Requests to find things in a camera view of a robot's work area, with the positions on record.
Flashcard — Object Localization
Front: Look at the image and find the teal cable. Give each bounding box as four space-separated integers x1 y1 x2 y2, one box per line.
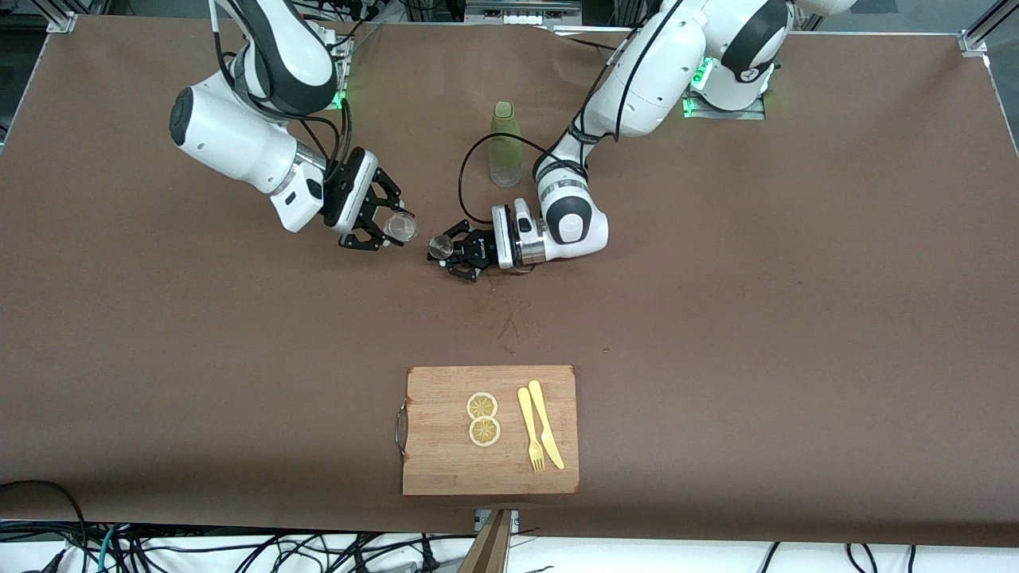
96 524 122 573

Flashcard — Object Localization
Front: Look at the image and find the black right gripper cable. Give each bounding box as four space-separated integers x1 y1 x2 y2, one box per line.
209 0 355 188

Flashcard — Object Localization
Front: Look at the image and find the green sleeved glass bottle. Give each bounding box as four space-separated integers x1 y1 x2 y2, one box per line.
487 99 525 189

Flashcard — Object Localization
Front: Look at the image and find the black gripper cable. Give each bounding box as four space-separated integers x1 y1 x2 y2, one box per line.
209 0 355 188
458 131 576 225

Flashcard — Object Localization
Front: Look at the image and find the grey power strip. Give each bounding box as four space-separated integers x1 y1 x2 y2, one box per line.
466 0 582 26

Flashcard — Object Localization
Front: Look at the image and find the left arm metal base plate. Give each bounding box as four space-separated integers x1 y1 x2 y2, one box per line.
683 48 767 121

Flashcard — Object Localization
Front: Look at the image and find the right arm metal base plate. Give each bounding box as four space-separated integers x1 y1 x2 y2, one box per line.
322 24 355 111

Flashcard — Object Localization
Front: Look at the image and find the black looped cable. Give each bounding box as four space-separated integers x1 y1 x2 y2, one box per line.
0 479 90 573

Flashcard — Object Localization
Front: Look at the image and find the yellow plastic fork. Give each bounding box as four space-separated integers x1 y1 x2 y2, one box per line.
517 387 547 474

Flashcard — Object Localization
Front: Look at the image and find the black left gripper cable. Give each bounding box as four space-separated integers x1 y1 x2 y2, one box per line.
458 131 576 225

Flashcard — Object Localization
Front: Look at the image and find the black power cable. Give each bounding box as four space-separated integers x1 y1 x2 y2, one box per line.
553 28 623 53

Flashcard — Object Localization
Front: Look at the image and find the wooden cutting board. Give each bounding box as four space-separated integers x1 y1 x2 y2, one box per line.
396 364 580 497

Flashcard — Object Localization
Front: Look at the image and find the brown wooden post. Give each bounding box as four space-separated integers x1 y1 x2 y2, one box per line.
458 509 514 573

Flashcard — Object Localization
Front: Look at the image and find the yellow plastic knife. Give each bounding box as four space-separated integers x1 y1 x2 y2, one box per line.
528 380 566 470

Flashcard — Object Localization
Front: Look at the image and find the small clear measuring cup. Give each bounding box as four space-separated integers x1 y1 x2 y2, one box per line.
382 210 420 244

